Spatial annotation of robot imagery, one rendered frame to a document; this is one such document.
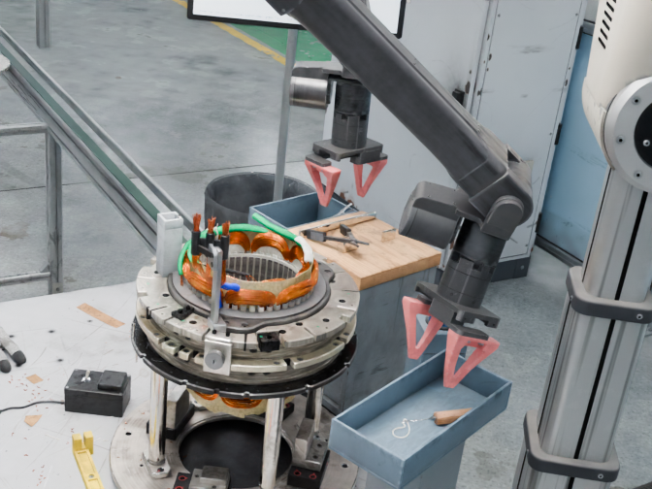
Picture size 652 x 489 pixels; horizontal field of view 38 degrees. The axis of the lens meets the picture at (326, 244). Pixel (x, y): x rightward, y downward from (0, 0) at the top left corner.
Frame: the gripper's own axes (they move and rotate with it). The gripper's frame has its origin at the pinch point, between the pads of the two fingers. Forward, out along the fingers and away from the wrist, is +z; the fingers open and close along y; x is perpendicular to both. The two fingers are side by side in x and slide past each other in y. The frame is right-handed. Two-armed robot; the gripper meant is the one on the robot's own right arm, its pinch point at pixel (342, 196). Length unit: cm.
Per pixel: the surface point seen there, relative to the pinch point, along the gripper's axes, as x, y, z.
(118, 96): -387, -186, 105
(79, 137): -141, -28, 35
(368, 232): -0.8, -7.8, 8.6
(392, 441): 40, 27, 14
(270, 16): -72, -42, -13
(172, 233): 1.1, 34.1, -1.4
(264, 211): -19.1, 0.7, 9.4
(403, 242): 5.2, -10.4, 8.7
